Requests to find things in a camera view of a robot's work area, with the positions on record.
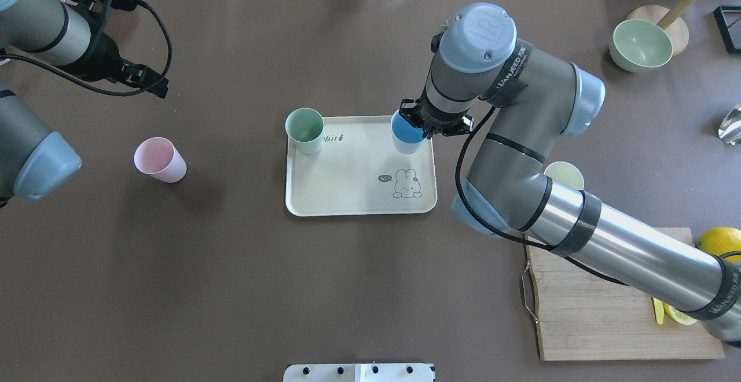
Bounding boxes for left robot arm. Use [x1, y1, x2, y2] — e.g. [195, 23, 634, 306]
[2, 0, 174, 206]

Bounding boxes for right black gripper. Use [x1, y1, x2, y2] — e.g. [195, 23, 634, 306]
[398, 84, 475, 140]

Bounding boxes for green bowl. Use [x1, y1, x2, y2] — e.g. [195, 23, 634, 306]
[609, 20, 674, 74]

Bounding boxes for blue plastic cup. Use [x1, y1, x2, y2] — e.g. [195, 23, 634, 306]
[391, 110, 427, 155]

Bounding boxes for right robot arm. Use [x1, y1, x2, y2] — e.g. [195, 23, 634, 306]
[391, 2, 740, 347]

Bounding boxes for pink plastic cup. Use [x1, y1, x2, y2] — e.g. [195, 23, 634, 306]
[133, 137, 188, 183]

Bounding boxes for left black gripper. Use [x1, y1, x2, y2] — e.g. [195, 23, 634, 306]
[52, 0, 168, 99]

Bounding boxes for wooden stand with base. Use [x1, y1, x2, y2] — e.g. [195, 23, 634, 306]
[627, 0, 696, 56]

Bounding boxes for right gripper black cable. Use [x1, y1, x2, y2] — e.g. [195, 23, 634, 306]
[455, 105, 629, 287]

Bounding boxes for upper whole lemon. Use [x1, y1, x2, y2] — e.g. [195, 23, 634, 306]
[696, 227, 740, 256]

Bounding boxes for cream rabbit serving tray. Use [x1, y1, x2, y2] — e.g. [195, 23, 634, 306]
[285, 116, 438, 216]

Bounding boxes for lower lemon slice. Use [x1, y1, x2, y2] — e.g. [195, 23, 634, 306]
[663, 303, 697, 326]

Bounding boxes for black frame object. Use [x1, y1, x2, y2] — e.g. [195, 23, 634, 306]
[713, 5, 740, 54]

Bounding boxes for pale yellow plastic cup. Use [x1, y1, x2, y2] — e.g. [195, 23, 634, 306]
[544, 161, 585, 190]

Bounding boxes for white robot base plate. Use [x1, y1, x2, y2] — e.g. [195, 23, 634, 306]
[283, 362, 436, 381]

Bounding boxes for wooden cutting board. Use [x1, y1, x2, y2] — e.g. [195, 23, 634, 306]
[521, 247, 725, 361]

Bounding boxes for clear glass object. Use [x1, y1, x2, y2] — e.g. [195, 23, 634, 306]
[717, 102, 740, 145]

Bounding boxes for yellow plastic knife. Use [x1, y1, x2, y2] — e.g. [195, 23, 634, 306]
[651, 297, 665, 326]

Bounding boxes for green plastic cup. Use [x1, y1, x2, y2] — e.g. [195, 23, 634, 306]
[285, 108, 325, 155]

